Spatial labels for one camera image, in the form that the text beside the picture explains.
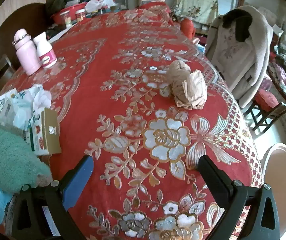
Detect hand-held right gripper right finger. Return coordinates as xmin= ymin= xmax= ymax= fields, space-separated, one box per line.
xmin=197 ymin=155 xmax=281 ymax=240

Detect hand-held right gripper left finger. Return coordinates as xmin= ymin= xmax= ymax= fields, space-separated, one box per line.
xmin=11 ymin=154 xmax=95 ymax=240

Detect beige plastic bucket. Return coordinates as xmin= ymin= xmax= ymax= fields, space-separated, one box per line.
xmin=263 ymin=142 xmax=286 ymax=233

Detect white tissue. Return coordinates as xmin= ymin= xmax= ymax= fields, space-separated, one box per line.
xmin=33 ymin=90 xmax=53 ymax=114

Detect brown paper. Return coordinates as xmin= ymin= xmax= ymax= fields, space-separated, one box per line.
xmin=168 ymin=60 xmax=192 ymax=109
xmin=183 ymin=70 xmax=207 ymax=110

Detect printed cardboard box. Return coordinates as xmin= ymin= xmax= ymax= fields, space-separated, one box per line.
xmin=24 ymin=107 xmax=62 ymax=155

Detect green towel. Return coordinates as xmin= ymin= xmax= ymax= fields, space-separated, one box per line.
xmin=0 ymin=116 xmax=53 ymax=193

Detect small wooden chair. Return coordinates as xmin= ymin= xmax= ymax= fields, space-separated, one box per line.
xmin=246 ymin=97 xmax=286 ymax=135

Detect red seat cushion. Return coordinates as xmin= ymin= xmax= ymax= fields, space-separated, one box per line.
xmin=254 ymin=90 xmax=280 ymax=112

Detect red floral tablecloth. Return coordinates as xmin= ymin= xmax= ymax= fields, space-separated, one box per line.
xmin=0 ymin=1 xmax=264 ymax=240

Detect white bottle pink label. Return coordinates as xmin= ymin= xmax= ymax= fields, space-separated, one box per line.
xmin=33 ymin=32 xmax=58 ymax=69

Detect pink thermos bottle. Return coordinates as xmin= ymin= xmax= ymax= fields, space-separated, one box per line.
xmin=13 ymin=29 xmax=41 ymax=76

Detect red thermos jug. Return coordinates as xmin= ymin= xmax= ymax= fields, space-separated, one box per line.
xmin=180 ymin=17 xmax=196 ymax=40

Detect black garment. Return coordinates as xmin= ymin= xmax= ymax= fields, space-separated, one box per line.
xmin=223 ymin=9 xmax=252 ymax=42

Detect red plastic basin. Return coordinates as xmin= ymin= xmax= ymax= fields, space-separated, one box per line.
xmin=53 ymin=2 xmax=88 ymax=24

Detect floral cover cloth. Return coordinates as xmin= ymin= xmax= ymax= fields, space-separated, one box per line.
xmin=172 ymin=0 xmax=220 ymax=27

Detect white plastic shopping bag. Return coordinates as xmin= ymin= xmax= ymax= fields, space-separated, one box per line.
xmin=85 ymin=0 xmax=116 ymax=13

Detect black plastic bag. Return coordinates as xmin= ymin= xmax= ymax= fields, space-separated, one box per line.
xmin=45 ymin=0 xmax=83 ymax=15

